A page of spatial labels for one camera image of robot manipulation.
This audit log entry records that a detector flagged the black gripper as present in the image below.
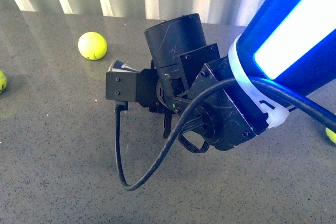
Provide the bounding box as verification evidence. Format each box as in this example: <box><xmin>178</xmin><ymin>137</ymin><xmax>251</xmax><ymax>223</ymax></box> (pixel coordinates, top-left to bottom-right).
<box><xmin>144</xmin><ymin>14</ymin><xmax>267</xmax><ymax>152</ymax></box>

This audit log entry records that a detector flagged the clear Wilson tennis ball can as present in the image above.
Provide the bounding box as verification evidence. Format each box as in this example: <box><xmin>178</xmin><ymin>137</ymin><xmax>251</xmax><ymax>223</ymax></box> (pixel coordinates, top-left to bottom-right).
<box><xmin>108</xmin><ymin>60</ymin><xmax>140</xmax><ymax>73</ymax></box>

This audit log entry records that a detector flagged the yellow tennis ball far left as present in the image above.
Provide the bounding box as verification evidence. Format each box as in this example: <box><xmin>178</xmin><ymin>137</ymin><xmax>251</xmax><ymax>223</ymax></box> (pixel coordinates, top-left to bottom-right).
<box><xmin>78</xmin><ymin>31</ymin><xmax>108</xmax><ymax>61</ymax></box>

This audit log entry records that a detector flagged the yellow tennis ball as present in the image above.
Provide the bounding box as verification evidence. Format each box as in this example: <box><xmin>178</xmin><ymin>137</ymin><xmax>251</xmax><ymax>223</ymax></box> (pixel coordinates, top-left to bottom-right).
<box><xmin>78</xmin><ymin>31</ymin><xmax>108</xmax><ymax>61</ymax></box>
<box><xmin>0</xmin><ymin>70</ymin><xmax>7</xmax><ymax>94</ymax></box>

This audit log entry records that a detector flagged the tennis ball with Wilson logo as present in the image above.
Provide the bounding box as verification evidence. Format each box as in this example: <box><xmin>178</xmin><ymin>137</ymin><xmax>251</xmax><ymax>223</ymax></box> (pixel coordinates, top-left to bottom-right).
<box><xmin>325</xmin><ymin>128</ymin><xmax>336</xmax><ymax>145</ymax></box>

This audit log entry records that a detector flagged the leftmost yellow tennis ball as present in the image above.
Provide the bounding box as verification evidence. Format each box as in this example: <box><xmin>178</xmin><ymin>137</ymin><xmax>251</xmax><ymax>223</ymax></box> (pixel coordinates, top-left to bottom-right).
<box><xmin>0</xmin><ymin>70</ymin><xmax>7</xmax><ymax>94</ymax></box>

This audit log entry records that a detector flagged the white zip tie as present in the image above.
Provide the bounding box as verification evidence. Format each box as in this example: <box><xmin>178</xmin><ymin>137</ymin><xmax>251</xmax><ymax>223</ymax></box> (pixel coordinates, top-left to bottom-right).
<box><xmin>228</xmin><ymin>34</ymin><xmax>290</xmax><ymax>129</ymax></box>

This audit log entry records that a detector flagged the black ribbon wire bundle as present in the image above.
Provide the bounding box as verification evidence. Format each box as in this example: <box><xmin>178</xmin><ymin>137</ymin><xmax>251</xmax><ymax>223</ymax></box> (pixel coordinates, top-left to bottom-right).
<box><xmin>178</xmin><ymin>119</ymin><xmax>211</xmax><ymax>154</ymax></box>

